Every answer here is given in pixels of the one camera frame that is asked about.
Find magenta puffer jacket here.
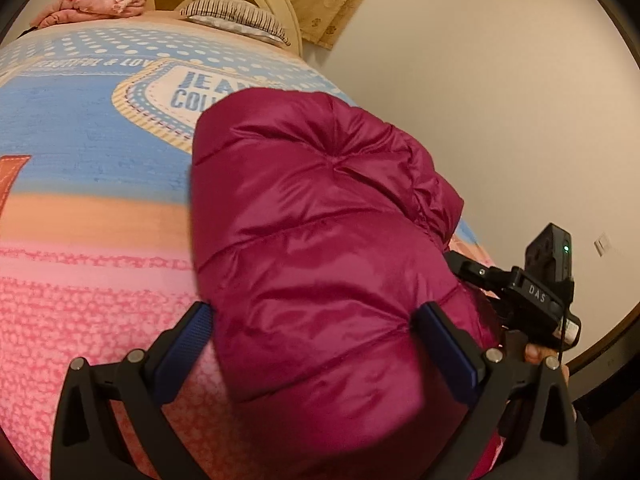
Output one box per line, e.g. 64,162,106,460
191,88,500,479

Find person's right hand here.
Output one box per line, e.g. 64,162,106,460
523,342,580,421

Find striped grey pillow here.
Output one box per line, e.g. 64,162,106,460
179,0,291,47

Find pink folded blanket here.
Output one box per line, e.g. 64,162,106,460
29,0,146,29

